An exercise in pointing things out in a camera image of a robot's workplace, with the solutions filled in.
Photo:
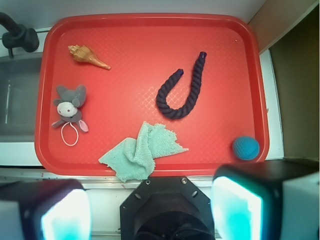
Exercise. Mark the red plastic tray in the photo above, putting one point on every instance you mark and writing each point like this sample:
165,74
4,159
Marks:
199,75

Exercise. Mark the mint green cloth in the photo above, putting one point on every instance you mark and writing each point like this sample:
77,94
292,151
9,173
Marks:
134,158

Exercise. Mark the steel sink basin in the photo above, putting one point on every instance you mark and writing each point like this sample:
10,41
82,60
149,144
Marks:
19,84

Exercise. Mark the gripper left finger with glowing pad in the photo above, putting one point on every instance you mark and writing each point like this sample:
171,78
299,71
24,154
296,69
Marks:
45,210

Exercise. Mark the grey plush mouse toy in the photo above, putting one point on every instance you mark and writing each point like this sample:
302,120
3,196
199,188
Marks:
68,108

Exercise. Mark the tan spiral conch shell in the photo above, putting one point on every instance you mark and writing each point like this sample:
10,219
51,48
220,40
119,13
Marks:
83,54

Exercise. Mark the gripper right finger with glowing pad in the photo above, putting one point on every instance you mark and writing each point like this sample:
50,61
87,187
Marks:
270,200

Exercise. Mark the black faucet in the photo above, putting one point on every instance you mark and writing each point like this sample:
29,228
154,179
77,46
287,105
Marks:
18,36

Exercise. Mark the blue crochet ball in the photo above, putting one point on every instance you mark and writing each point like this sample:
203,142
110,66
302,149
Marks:
245,148

